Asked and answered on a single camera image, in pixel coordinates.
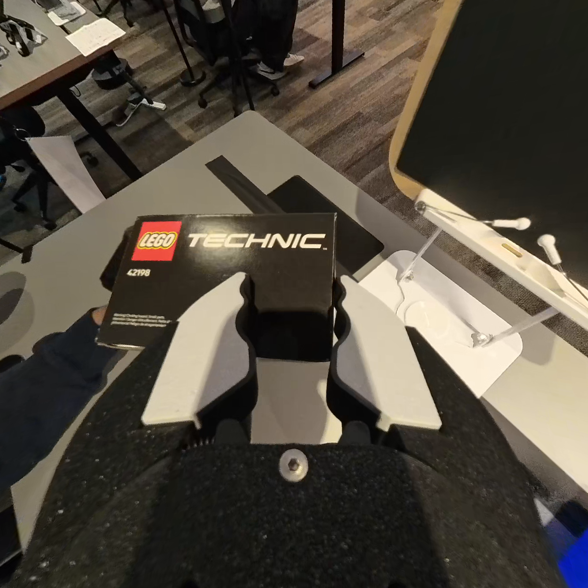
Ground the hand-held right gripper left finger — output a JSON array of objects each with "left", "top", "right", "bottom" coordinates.
[{"left": 141, "top": 272, "right": 259, "bottom": 429}]

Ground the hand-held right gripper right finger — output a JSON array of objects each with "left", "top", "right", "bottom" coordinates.
[{"left": 326, "top": 275, "right": 443, "bottom": 431}]

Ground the black toy brick box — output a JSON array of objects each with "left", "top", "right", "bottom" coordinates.
[{"left": 96, "top": 212, "right": 338, "bottom": 364}]

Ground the person's left forearm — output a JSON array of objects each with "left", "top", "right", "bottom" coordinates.
[{"left": 0, "top": 309, "right": 121, "bottom": 488}]

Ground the grey desk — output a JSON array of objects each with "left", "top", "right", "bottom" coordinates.
[{"left": 0, "top": 110, "right": 588, "bottom": 552}]

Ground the white tipped metal rod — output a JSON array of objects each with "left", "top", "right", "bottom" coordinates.
[
  {"left": 419, "top": 202, "right": 532, "bottom": 231},
  {"left": 537, "top": 233, "right": 588, "bottom": 301}
]

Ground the white paper sheet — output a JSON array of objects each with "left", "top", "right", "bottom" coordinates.
[
  {"left": 26, "top": 135, "right": 107, "bottom": 215},
  {"left": 66, "top": 17, "right": 126, "bottom": 57}
]

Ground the blue plastic bin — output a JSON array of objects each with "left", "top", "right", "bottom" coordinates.
[{"left": 542, "top": 501, "right": 588, "bottom": 588}]

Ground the black board with wooden rim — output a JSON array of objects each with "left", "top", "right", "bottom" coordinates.
[{"left": 390, "top": 0, "right": 588, "bottom": 295}]

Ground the black office chair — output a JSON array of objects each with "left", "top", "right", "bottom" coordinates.
[{"left": 0, "top": 108, "right": 58, "bottom": 253}]

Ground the black table leg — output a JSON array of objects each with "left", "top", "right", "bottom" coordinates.
[{"left": 309, "top": 0, "right": 366, "bottom": 89}]

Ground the grey office table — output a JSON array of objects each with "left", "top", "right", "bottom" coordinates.
[{"left": 0, "top": 0, "right": 143, "bottom": 182}]

